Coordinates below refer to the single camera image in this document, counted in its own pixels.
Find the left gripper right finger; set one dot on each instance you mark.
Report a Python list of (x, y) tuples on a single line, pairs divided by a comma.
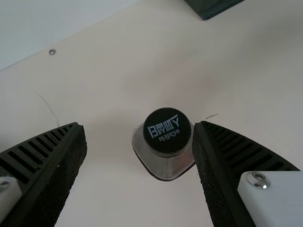
[(225, 170)]

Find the dark coffee bottle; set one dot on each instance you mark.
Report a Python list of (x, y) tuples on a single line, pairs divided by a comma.
[(165, 132)]

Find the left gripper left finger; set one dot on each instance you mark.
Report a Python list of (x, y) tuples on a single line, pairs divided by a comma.
[(42, 179)]

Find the dark grey bag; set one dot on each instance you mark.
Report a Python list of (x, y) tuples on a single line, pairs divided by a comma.
[(213, 9)]

